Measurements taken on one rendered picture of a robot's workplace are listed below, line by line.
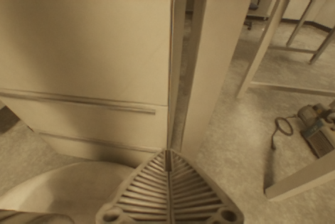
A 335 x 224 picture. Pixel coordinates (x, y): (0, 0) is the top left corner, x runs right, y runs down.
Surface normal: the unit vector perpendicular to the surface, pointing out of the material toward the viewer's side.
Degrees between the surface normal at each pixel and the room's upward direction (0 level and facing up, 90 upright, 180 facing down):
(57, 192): 69
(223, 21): 90
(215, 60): 90
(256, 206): 0
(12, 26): 90
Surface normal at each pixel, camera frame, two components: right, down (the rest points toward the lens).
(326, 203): 0.02, -0.70
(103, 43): -0.15, 0.70
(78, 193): 0.00, 0.42
